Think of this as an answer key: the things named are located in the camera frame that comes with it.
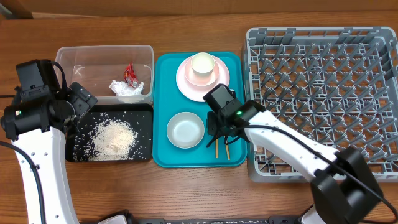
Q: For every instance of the red snack wrapper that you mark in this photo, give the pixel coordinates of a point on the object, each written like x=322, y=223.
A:
x=130, y=76

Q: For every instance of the pink shallow bowl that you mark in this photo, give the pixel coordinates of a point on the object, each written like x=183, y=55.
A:
x=200, y=80

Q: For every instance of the teal serving tray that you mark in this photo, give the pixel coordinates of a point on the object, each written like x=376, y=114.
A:
x=169, y=101

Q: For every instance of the right wooden chopstick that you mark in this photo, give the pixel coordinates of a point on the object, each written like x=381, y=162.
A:
x=227, y=152

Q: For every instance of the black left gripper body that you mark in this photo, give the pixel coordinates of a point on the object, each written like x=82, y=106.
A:
x=82, y=101

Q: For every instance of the clear plastic storage bin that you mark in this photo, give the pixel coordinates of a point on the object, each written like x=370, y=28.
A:
x=95, y=67

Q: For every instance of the grey dishwasher rack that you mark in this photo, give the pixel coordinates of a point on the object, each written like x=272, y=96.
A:
x=336, y=85

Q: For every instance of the grey bowl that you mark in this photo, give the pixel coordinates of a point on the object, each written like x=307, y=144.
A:
x=185, y=130

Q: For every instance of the white round plate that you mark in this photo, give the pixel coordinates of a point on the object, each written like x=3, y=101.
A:
x=196, y=93

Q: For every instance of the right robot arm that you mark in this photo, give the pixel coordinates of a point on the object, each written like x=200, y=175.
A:
x=344, y=189

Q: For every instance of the black rectangular tray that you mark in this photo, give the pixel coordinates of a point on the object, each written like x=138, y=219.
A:
x=143, y=112

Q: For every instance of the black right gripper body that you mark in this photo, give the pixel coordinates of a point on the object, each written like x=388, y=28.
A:
x=214, y=126

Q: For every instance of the white cup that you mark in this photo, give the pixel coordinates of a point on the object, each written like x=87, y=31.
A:
x=203, y=64

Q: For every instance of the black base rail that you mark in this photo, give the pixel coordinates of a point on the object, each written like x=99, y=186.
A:
x=124, y=216

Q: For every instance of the pile of rice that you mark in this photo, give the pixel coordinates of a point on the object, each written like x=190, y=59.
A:
x=113, y=141

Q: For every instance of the white napkin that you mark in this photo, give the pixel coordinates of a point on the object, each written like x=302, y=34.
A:
x=121, y=88

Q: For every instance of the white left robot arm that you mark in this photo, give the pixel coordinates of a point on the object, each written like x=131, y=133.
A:
x=38, y=130

